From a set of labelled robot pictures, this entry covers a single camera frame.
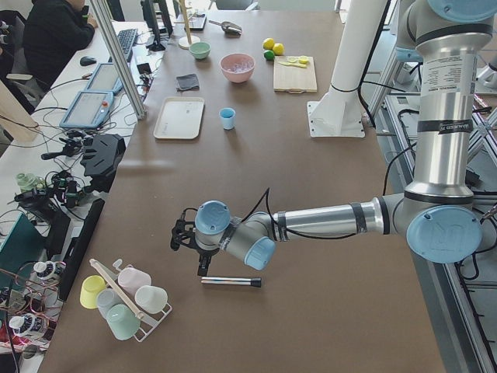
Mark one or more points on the seated person in black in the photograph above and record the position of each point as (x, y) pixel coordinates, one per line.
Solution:
(53, 32)

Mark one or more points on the black computer mouse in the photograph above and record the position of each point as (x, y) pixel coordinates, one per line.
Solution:
(87, 60)

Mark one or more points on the grey plastic cup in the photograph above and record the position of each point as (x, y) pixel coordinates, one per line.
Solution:
(106, 299)

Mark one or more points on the green bowl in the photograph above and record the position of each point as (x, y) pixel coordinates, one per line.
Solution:
(200, 50)

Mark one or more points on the pink ice bowl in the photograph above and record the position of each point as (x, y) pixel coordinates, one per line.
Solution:
(237, 67)

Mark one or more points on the light blue plastic cup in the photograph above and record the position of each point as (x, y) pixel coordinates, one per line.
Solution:
(227, 116)

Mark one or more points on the blue teach pendant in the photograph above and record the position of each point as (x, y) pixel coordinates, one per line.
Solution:
(105, 78)
(88, 110)

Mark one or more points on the yellow plastic cup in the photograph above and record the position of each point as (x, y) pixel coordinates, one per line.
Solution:
(91, 287)

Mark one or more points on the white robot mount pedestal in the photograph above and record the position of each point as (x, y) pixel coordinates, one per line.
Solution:
(339, 112)

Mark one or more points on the black keyboard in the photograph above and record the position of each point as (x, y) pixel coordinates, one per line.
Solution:
(127, 39)

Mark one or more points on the wooden cup tree stand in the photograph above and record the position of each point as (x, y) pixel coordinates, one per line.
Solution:
(186, 41)

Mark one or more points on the grey folded cloth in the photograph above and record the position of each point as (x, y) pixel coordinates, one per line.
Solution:
(187, 82)

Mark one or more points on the metal ice scoop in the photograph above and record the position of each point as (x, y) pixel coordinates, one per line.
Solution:
(228, 27)

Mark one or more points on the white wire cup rack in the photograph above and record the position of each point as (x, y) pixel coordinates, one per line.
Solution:
(150, 322)

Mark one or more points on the metal muddler with black tip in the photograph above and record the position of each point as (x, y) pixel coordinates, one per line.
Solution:
(255, 282)

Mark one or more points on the cream rabbit tray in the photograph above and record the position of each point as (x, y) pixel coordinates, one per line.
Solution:
(179, 118)

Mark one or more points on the green plastic cup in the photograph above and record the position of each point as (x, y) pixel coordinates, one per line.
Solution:
(122, 322)

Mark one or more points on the pink plastic cup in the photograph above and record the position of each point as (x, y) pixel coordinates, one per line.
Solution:
(131, 279)

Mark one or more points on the wooden rack handle bar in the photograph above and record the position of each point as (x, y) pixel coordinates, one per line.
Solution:
(110, 278)

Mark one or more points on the aluminium frame post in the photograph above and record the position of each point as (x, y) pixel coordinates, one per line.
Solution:
(102, 15)

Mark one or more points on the wooden cutting board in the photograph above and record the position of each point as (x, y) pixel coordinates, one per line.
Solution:
(294, 77)

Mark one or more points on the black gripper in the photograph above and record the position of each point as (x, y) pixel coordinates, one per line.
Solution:
(204, 256)

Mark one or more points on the yellow lemon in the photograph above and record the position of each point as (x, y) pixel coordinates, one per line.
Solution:
(268, 43)
(278, 49)

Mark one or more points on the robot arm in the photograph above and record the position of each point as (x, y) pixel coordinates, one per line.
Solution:
(434, 212)

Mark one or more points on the green lime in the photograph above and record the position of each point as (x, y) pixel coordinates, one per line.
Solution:
(269, 55)

